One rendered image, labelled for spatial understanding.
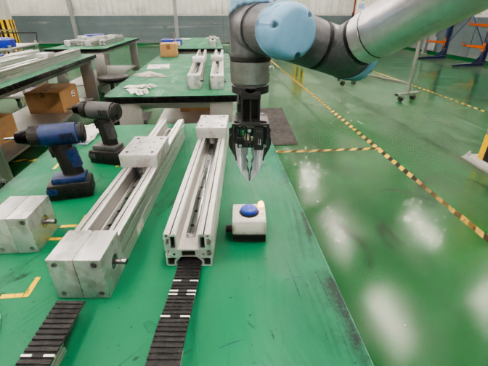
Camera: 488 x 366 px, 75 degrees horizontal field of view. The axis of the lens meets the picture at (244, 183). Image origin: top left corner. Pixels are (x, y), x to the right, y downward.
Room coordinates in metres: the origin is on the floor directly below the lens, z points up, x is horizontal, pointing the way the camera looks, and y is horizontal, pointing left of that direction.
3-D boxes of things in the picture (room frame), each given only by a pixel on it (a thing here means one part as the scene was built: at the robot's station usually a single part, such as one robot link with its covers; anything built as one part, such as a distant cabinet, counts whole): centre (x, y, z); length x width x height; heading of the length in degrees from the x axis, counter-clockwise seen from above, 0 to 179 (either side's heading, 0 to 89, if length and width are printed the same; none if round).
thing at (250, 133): (0.62, -0.01, 1.08); 0.09 x 0.08 x 0.12; 0
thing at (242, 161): (0.62, 0.00, 0.98); 0.06 x 0.03 x 0.09; 0
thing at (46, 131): (0.83, 0.55, 0.89); 0.20 x 0.08 x 0.22; 107
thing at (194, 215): (0.93, 0.12, 0.82); 0.80 x 0.10 x 0.09; 0
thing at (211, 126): (1.18, 0.12, 0.87); 0.16 x 0.11 x 0.07; 0
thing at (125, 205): (0.93, 0.31, 0.82); 0.80 x 0.10 x 0.09; 0
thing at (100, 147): (1.10, 0.52, 0.89); 0.20 x 0.08 x 0.22; 78
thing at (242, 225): (0.65, 0.00, 0.81); 0.10 x 0.08 x 0.06; 90
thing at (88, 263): (0.48, 0.30, 0.83); 0.12 x 0.09 x 0.10; 90
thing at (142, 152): (0.93, 0.31, 0.87); 0.16 x 0.11 x 0.07; 0
